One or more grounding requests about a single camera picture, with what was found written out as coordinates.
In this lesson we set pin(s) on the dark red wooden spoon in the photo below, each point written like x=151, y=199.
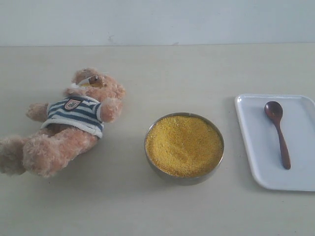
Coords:
x=274, y=112

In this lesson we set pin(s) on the white plastic tray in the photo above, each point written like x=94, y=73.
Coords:
x=262, y=143

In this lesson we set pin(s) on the yellow millet grains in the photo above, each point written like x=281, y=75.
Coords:
x=184, y=147

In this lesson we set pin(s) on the tan teddy bear striped sweater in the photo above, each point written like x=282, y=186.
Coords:
x=69, y=127

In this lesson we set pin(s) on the steel bowl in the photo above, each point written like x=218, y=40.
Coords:
x=184, y=178

